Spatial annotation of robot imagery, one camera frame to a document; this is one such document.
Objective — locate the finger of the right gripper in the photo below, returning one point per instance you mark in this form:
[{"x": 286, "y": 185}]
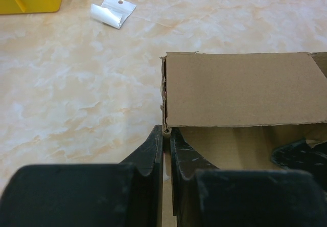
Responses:
[{"x": 300, "y": 156}]

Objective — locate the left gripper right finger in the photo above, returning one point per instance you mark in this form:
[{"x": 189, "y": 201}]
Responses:
[{"x": 204, "y": 195}]

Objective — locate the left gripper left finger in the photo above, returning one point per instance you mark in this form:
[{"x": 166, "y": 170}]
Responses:
[{"x": 125, "y": 194}]

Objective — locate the brown cardboard box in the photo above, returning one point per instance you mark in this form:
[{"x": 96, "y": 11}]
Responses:
[{"x": 235, "y": 109}]

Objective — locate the small white plastic bag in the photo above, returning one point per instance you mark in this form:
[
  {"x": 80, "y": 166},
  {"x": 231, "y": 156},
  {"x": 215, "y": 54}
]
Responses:
[{"x": 112, "y": 12}]

